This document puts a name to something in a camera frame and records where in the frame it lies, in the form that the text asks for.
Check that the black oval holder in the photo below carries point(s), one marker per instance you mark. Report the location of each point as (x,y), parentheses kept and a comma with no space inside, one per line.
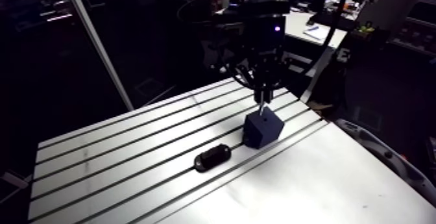
(212,157)

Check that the white slanted post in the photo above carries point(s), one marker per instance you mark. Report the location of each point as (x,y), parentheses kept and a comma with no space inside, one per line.
(98,44)

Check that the white desk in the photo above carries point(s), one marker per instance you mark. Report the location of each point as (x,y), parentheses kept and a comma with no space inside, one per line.
(308,27)

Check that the pale holed strip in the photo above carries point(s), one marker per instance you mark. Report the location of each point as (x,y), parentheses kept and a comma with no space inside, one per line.
(388,155)

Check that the dark blue-grey block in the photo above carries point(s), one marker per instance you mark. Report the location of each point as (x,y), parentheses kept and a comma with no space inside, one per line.
(262,128)

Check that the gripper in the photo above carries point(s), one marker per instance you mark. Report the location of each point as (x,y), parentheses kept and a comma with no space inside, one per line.
(264,37)

